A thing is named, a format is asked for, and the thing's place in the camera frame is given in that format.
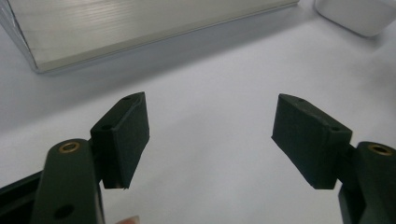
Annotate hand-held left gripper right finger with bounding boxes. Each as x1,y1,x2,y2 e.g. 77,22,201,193
271,92,396,224

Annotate white plastic container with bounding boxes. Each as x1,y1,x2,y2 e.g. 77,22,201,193
314,0,396,37

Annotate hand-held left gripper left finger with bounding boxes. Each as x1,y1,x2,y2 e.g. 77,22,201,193
30,91,150,224

